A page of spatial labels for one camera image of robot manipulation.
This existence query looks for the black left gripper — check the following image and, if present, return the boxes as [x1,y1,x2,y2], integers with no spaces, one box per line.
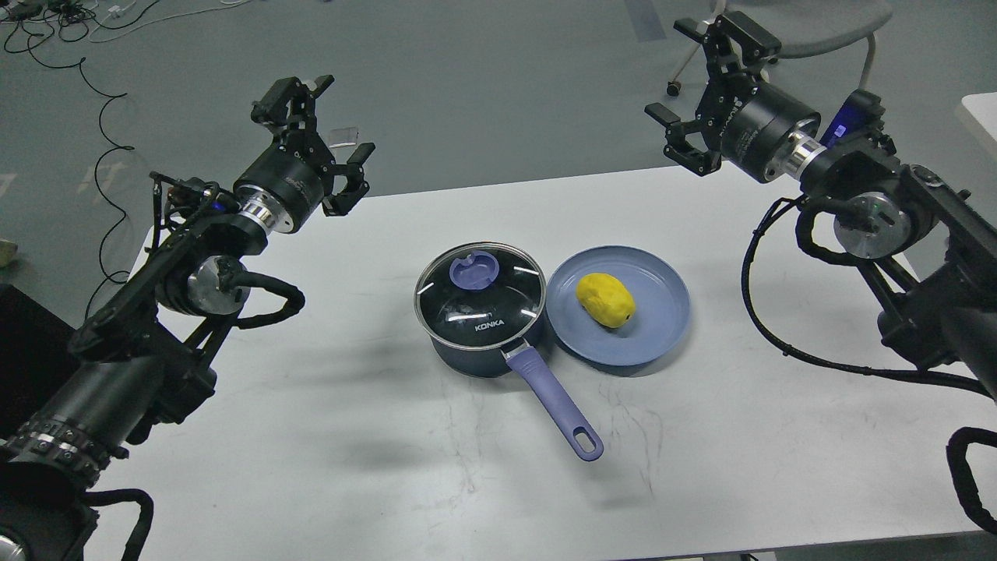
[234,75,376,234]

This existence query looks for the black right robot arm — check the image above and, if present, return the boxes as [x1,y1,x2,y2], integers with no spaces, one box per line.
[645,4,996,399]

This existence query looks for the blue round plate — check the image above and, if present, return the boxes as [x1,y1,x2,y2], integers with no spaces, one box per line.
[546,245,692,369]

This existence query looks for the white floor cables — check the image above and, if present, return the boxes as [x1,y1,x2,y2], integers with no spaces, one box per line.
[86,0,258,44]

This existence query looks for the black floor cable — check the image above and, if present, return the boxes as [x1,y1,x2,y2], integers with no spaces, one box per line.
[0,0,160,316]

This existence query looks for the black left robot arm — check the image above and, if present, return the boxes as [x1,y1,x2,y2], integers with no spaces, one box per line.
[2,75,376,560]

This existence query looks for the white side table corner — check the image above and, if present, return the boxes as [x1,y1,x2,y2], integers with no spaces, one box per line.
[955,92,997,160]

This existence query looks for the clear floor tape marker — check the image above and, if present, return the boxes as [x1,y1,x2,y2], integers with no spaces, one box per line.
[326,125,360,150]

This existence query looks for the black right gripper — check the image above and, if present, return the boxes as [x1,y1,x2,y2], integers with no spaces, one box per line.
[645,11,822,182]

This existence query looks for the glass pot lid purple knob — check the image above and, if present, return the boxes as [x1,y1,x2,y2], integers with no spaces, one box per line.
[414,242,546,348]

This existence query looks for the yellow potato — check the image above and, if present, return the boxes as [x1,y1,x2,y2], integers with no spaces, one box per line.
[576,273,636,328]

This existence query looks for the dark blue saucepan purple handle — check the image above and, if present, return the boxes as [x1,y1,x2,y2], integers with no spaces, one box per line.
[414,242,605,462]

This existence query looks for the grey office chair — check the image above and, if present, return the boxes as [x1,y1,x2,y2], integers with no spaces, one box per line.
[673,1,893,89]

